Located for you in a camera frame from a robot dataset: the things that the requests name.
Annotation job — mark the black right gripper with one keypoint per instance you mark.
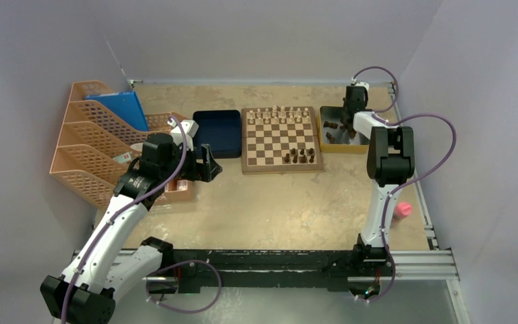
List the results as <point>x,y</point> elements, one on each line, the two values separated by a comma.
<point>345,104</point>

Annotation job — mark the blue folder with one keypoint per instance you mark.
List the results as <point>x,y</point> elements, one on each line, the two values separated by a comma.
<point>125,105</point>

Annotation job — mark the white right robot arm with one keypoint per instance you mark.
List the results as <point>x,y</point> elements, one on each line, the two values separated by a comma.
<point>390,163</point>

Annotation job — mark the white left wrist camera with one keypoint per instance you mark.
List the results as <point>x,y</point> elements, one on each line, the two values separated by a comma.
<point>189,127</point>

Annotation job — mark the dark blue tin box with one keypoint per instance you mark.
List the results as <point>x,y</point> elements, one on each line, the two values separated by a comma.
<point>221,129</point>

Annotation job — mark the gold metal tin tray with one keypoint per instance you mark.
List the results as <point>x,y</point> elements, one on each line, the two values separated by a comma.
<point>359,145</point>

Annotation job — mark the dark pawn in tray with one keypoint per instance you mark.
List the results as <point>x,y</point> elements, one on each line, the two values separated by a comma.
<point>330,138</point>

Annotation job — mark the wooden chess board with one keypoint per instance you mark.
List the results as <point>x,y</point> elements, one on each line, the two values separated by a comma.
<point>264,147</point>

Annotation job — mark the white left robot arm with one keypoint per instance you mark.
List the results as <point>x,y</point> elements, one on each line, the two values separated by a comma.
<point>89,288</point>

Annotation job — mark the row of light chess pieces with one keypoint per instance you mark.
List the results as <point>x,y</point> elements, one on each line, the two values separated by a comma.
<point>278,115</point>

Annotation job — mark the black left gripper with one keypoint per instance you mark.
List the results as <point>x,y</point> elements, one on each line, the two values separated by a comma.
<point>204,171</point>

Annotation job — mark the pink capped bottle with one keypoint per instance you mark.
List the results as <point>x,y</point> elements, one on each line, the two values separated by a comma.
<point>402,210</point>

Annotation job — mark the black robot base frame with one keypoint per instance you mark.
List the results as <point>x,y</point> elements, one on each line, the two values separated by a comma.
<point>332,270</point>

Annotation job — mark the orange plastic file rack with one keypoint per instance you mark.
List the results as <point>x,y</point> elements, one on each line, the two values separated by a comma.
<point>91,136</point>

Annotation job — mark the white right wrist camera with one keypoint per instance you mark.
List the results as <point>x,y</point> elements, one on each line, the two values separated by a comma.
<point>359,83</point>

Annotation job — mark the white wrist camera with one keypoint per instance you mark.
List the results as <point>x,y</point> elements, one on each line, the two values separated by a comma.
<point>359,83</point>
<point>189,127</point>

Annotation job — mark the orange plastic basket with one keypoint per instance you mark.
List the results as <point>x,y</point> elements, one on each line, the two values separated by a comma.
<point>176,191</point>

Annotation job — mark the pile of dark chess pieces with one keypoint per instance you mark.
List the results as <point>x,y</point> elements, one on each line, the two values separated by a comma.
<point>332,123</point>

